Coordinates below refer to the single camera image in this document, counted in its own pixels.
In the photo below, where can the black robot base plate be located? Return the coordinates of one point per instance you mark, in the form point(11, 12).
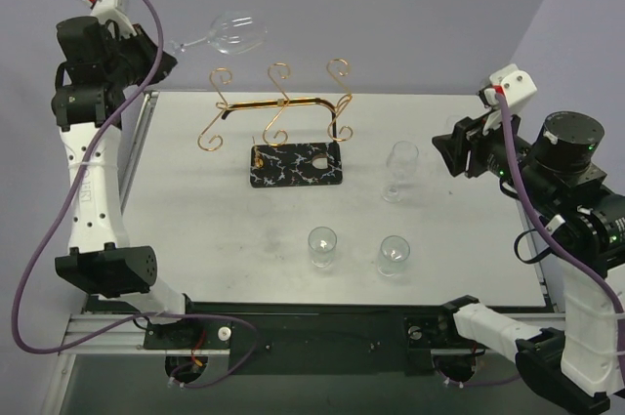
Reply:
point(288, 339)

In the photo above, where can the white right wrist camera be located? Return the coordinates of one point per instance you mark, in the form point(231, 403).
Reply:
point(516, 84)

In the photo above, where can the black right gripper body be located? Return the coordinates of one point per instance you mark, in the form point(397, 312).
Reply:
point(471, 147)

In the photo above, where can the clear wine glass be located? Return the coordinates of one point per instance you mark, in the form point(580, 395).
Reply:
point(231, 33)
point(402, 164)

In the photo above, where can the gold wine glass rack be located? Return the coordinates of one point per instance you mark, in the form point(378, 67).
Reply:
point(276, 160)

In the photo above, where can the short clear glass left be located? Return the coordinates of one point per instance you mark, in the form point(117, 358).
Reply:
point(322, 242)

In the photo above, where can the short clear glass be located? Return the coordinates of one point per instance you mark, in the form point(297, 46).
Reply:
point(322, 242)
point(393, 254)

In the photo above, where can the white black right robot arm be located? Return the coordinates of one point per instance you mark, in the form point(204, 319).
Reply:
point(563, 194)

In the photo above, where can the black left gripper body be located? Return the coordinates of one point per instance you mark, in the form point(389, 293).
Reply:
point(145, 51)

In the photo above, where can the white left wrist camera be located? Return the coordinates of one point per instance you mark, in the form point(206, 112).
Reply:
point(112, 10)

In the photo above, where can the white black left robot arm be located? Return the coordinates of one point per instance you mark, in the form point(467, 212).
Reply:
point(101, 62)

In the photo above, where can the clear champagne flute right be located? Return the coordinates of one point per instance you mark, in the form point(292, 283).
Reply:
point(451, 121)

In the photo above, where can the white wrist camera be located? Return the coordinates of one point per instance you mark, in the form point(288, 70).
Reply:
point(516, 84)
point(112, 10)

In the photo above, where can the short clear glass right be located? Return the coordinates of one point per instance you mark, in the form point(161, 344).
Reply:
point(393, 254)

